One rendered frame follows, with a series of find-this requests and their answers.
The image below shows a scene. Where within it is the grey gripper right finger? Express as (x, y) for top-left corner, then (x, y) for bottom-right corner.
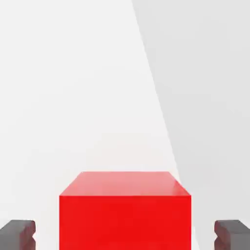
(214, 219), (250, 250)

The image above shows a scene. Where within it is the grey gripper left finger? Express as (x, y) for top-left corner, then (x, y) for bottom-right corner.
(0, 219), (37, 250)

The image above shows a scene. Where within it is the small red cube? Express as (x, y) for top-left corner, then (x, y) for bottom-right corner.
(59, 171), (192, 250)

